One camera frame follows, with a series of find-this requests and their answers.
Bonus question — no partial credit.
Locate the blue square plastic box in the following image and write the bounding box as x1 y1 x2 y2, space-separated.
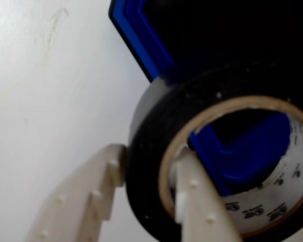
108 0 303 197

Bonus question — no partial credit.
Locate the black tape roll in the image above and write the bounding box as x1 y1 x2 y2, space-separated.
127 63 303 242

